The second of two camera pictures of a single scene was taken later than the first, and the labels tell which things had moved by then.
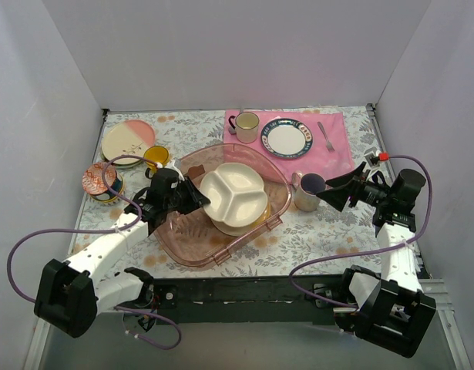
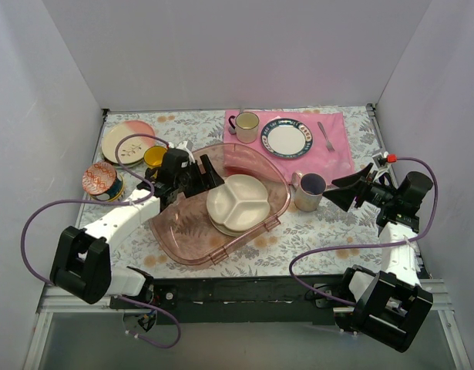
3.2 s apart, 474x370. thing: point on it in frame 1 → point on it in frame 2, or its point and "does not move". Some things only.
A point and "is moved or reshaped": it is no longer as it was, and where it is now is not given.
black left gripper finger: [193, 197] → [208, 180]
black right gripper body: [356, 189] does not move
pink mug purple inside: [307, 186] does not move
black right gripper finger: [337, 197] does not move
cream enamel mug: [246, 126] does not move
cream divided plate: [237, 193] is moved or reshaped
